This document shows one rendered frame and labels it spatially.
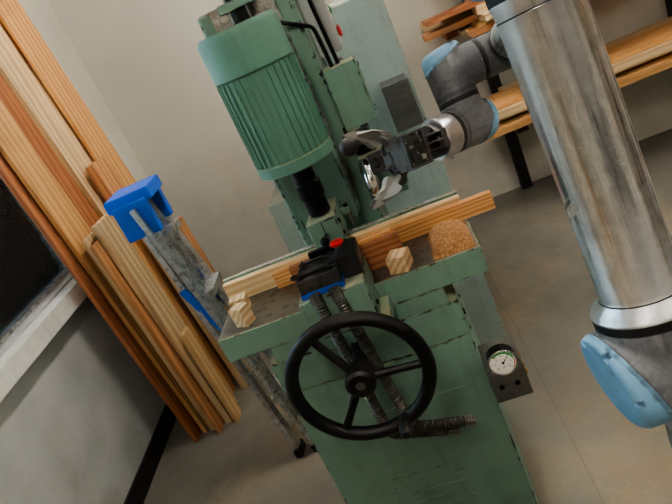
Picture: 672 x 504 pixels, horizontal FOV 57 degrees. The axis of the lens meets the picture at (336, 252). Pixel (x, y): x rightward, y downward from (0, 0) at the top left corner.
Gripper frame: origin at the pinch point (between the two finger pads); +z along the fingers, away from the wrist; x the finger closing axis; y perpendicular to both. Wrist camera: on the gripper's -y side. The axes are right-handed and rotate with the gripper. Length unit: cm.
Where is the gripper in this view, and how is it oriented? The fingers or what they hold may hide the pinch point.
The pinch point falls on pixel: (354, 174)
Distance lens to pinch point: 120.4
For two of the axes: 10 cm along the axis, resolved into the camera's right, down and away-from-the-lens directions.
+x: 3.7, 9.2, 1.4
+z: -7.8, 3.9, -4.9
